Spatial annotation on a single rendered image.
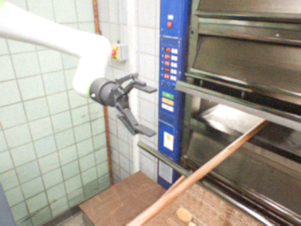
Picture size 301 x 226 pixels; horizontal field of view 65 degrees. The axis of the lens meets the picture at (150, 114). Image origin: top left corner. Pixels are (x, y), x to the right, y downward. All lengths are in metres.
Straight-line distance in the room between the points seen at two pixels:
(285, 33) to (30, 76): 1.43
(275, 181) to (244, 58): 0.56
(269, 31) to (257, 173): 0.63
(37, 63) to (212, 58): 1.11
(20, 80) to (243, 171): 1.41
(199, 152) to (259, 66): 0.58
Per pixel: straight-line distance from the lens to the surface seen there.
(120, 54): 1.58
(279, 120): 0.92
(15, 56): 1.69
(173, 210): 1.56
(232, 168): 1.30
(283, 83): 1.03
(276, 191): 1.25
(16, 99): 1.74
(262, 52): 1.08
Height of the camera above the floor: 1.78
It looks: 26 degrees down
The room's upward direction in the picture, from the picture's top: straight up
